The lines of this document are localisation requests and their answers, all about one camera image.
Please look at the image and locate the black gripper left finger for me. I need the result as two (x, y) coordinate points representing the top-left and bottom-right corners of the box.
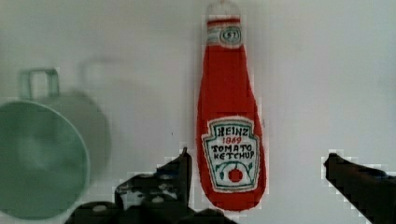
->
(115, 147), (192, 214)

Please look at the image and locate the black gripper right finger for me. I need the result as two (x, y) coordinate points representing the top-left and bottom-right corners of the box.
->
(324, 153), (396, 224)

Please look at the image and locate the red plush ketchup bottle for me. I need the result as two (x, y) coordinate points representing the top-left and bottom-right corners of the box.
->
(196, 0), (266, 212)

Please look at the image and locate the green metal mug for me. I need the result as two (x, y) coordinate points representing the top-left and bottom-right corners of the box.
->
(0, 68), (111, 220)

